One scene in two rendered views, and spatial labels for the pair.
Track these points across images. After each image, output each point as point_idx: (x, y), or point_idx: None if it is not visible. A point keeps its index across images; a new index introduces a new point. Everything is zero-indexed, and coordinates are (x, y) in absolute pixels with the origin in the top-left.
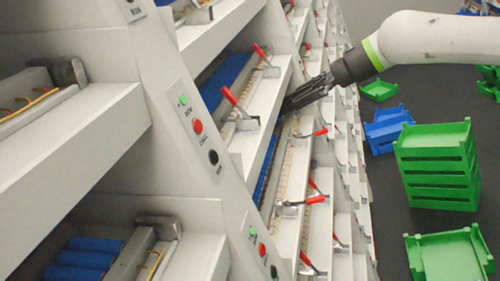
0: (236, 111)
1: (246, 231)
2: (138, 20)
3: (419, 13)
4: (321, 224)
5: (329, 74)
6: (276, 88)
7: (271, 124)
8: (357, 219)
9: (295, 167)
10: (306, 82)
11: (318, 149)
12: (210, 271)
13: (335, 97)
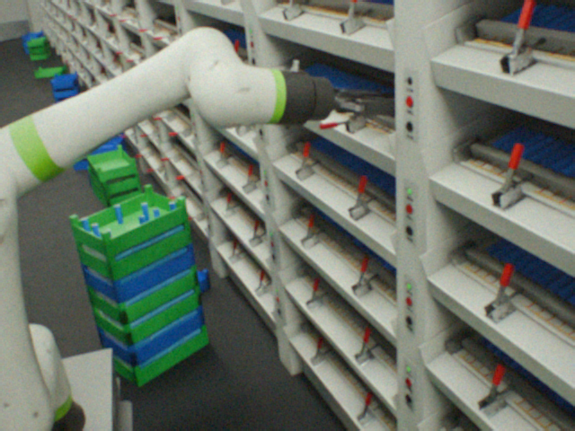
0: (314, 8)
1: (249, 27)
2: None
3: (181, 37)
4: (340, 200)
5: (334, 94)
6: (325, 30)
7: (301, 37)
8: (421, 406)
9: (332, 116)
10: (383, 101)
11: None
12: (236, 10)
13: None
